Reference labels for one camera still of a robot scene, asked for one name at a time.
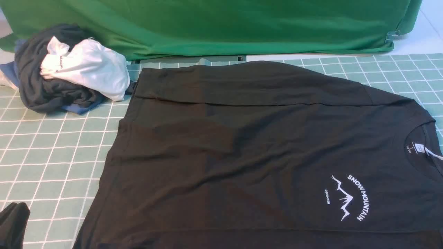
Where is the black robot arm, left side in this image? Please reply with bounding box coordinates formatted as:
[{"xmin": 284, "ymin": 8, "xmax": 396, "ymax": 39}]
[{"xmin": 0, "ymin": 202, "xmax": 30, "ymax": 249}]

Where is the white crumpled garment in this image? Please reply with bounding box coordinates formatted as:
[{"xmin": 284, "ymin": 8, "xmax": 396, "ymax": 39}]
[{"xmin": 40, "ymin": 37, "xmax": 131, "ymax": 101}]

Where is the green backdrop cloth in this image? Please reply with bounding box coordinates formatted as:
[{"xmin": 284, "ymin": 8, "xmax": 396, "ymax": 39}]
[{"xmin": 1, "ymin": 0, "xmax": 422, "ymax": 61}]

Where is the dark gray long-sleeve top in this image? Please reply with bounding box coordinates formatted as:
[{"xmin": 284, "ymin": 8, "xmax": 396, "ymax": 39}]
[{"xmin": 73, "ymin": 61, "xmax": 442, "ymax": 249}]

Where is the green checkered tablecloth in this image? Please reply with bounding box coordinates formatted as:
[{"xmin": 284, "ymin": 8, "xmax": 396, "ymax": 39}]
[{"xmin": 0, "ymin": 52, "xmax": 443, "ymax": 249}]

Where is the metal binder clip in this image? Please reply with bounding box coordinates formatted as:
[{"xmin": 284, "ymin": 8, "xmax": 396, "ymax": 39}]
[{"xmin": 385, "ymin": 30, "xmax": 401, "ymax": 44}]

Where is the dark gray crumpled garment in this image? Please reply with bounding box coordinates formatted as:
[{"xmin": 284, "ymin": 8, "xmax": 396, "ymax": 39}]
[{"xmin": 15, "ymin": 24, "xmax": 135, "ymax": 114}]

